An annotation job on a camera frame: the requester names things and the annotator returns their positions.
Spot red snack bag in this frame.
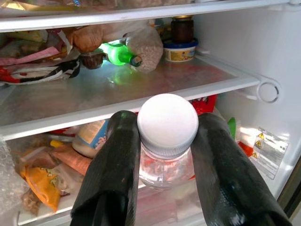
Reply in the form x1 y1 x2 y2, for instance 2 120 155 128
190 94 218 116

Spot green orange snack bag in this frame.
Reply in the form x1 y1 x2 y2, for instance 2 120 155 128
226 116 237 140

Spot white jar blue label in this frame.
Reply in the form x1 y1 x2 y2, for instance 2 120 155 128
71 119 111 159

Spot bubble wrap sheet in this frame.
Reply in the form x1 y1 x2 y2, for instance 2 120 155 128
0 134 32 226

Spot green glass bottle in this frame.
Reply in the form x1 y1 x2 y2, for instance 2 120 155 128
98 40 143 67

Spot dark glass jar gold lid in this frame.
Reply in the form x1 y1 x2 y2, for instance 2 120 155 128
170 15 195 44

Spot clear water bottle white cap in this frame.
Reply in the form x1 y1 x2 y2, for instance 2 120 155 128
136 93 199 192

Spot brown plastic bag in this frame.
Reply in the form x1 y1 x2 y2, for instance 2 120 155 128
69 22 129 54

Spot black door fridge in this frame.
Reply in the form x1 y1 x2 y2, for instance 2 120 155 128
0 0 301 226

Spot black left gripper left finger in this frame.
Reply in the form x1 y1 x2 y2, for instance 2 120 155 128
70 110 142 226

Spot red black white plastic bag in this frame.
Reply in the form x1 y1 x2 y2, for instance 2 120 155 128
0 29 82 86

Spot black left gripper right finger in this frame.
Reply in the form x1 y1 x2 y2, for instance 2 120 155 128
191 112 293 226

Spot white warning sticker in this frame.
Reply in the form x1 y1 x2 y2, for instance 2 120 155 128
248 126 290 181

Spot clear bag of grains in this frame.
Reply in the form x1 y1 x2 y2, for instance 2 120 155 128
124 21 165 74

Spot orange sachet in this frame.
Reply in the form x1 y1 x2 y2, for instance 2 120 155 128
50 147 93 177

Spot white margarine tub blue lid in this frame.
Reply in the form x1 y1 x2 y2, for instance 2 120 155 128
162 37 199 63

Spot small brown plastic cup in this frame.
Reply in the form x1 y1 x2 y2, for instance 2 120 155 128
79 51 107 70

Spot yellow orange snack packet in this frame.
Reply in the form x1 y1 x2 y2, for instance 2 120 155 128
20 164 62 213

